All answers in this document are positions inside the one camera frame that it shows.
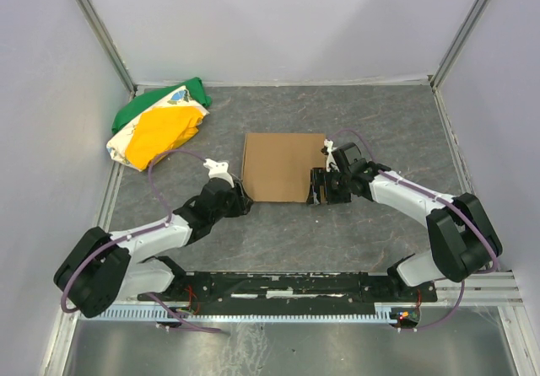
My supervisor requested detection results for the brown cardboard box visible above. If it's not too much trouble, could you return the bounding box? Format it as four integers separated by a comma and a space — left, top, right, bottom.
241, 132, 326, 203

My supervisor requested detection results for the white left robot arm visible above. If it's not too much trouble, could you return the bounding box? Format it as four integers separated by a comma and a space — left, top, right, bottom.
53, 178, 253, 318

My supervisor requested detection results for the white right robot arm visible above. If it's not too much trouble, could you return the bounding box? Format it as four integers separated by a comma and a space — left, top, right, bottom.
307, 167, 503, 287

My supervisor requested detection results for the green yellow white cloth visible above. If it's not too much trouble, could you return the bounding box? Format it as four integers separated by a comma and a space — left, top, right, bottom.
105, 77, 212, 171

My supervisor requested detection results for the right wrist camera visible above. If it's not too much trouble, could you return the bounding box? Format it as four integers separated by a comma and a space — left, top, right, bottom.
322, 139, 367, 175

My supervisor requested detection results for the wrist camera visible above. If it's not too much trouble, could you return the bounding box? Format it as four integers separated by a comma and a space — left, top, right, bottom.
203, 158, 235, 187
322, 139, 367, 175

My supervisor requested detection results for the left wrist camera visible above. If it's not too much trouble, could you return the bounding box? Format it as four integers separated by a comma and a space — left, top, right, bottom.
203, 158, 235, 187

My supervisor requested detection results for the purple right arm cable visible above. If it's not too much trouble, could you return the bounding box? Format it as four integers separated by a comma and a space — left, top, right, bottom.
331, 129, 499, 331

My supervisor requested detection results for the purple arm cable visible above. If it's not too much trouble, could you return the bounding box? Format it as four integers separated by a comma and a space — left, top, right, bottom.
331, 129, 499, 331
61, 148, 231, 334

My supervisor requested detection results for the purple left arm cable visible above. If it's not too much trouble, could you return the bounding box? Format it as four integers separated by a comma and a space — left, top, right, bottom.
61, 148, 231, 334

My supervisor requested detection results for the light blue slotted cable duct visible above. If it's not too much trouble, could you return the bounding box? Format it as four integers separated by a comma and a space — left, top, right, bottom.
93, 304, 397, 325

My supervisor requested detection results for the aluminium frame rail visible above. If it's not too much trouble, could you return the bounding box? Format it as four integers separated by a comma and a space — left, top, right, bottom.
427, 271, 523, 308

